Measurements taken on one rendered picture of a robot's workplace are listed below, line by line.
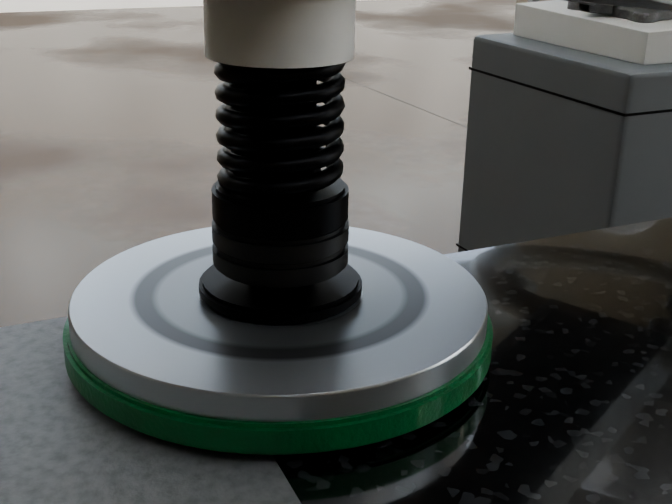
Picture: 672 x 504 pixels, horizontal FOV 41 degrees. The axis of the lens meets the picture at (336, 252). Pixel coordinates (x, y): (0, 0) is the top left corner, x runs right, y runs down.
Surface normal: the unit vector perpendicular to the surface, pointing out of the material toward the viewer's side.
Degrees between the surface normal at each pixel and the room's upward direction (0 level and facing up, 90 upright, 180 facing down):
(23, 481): 0
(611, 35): 90
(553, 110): 90
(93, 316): 0
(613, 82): 90
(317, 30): 90
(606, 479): 0
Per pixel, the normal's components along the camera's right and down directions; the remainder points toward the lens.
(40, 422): 0.02, -0.93
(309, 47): 0.36, 0.35
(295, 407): 0.09, 0.36
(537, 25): -0.90, 0.15
